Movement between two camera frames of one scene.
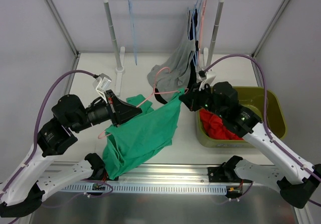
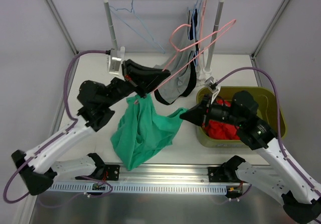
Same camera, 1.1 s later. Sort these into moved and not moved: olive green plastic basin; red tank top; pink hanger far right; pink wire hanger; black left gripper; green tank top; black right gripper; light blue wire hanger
Moved: green tank top; light blue wire hanger; pink wire hanger; black left gripper; black right gripper
Not moved: red tank top; pink hanger far right; olive green plastic basin
